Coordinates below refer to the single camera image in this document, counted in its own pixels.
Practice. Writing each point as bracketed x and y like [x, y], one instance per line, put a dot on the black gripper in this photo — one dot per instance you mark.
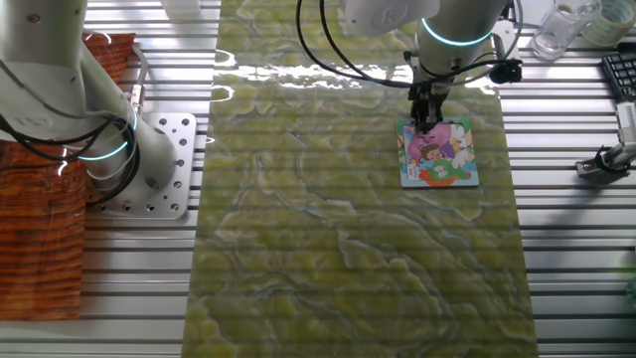
[428, 89]

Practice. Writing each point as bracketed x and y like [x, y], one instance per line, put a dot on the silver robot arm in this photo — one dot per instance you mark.
[49, 50]

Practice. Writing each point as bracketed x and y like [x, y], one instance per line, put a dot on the butterfly girl puzzle board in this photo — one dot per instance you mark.
[452, 164]

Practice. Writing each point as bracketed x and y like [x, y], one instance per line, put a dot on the green marble pattern mat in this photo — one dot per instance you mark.
[323, 224]

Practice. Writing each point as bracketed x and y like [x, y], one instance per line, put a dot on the clear plastic containers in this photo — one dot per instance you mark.
[561, 27]

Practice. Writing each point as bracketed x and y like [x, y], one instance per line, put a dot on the black keyboard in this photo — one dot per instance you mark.
[623, 74]

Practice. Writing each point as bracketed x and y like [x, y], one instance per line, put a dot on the large cream tape roll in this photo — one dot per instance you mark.
[613, 22]

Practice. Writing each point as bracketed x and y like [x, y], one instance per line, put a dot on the brown wood grain mat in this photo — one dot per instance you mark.
[40, 248]

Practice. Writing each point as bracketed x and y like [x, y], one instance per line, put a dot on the wrist camera with silver bracket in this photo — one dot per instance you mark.
[506, 72]

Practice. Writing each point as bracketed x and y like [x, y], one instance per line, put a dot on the silver camera mount clamp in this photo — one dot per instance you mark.
[603, 161]

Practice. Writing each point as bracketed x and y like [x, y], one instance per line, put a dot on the ridged silver camera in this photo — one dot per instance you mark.
[627, 122]

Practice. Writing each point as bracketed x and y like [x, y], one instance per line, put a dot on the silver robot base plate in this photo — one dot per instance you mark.
[181, 149]

